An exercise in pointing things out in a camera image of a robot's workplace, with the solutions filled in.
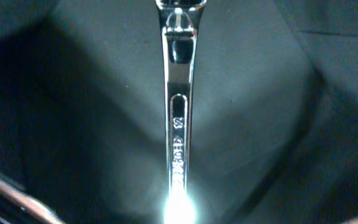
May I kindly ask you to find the chrome double ring wrench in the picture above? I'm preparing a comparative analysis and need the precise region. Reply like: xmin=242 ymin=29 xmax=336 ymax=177
xmin=155 ymin=0 xmax=207 ymax=224

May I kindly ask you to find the black open gift box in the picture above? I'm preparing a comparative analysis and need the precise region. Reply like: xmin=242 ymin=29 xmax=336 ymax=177
xmin=0 ymin=1 xmax=358 ymax=223

